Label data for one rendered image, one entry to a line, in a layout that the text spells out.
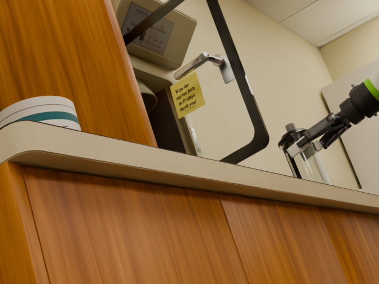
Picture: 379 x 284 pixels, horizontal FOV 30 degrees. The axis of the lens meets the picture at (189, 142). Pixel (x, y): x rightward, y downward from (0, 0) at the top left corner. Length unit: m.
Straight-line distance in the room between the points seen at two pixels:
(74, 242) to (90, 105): 0.75
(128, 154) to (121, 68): 0.59
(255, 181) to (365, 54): 4.01
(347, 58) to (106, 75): 3.84
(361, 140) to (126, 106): 3.26
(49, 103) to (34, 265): 0.39
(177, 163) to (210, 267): 0.16
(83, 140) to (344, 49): 4.48
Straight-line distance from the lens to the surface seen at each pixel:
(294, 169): 2.04
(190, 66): 1.42
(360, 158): 4.62
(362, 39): 5.25
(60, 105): 1.11
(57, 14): 1.67
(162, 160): 1.00
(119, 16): 1.67
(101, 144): 0.90
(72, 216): 0.85
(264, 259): 1.23
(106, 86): 1.53
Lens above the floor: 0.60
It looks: 19 degrees up
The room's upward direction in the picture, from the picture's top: 19 degrees counter-clockwise
